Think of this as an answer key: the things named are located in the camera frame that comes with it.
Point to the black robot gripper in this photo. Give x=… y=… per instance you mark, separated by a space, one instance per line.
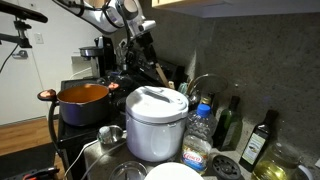
x=145 y=43

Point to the wooden spoon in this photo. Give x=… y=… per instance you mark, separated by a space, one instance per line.
x=162 y=75

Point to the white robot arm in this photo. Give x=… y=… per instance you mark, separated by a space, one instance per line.
x=116 y=14

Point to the orange interior cooking pot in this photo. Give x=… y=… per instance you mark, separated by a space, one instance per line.
x=80 y=105

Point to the black coffee maker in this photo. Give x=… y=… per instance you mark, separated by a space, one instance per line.
x=101 y=56

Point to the light wooden spatula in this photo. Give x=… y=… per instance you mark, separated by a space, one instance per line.
x=171 y=85

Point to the teal silicone whisk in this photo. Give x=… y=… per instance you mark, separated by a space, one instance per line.
x=183 y=87

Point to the white rice cooker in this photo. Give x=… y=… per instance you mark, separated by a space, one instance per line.
x=155 y=122

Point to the gold-capped dark bottle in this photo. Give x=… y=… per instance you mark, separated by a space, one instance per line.
x=209 y=100

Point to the small steel cup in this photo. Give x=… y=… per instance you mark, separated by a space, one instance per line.
x=110 y=136

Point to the black electric stove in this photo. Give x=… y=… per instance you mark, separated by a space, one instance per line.
x=69 y=139

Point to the Crisco oil bottle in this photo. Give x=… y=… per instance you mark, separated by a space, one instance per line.
x=197 y=142

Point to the small steel bowl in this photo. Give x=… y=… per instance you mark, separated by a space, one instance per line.
x=130 y=170

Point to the green olive oil bottle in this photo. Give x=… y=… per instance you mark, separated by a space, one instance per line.
x=228 y=131

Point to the white plate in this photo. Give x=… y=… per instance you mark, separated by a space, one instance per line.
x=173 y=171

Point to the black round perforated lid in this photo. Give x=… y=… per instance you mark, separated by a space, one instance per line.
x=225 y=168

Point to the dark olive oil bottle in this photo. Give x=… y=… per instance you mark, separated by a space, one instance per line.
x=257 y=142

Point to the glass oil jar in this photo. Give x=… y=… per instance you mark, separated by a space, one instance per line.
x=281 y=162

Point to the wire mesh skimmer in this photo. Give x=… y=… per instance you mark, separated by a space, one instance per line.
x=207 y=83

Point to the black camera on stand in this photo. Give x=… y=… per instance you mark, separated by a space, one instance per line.
x=21 y=14

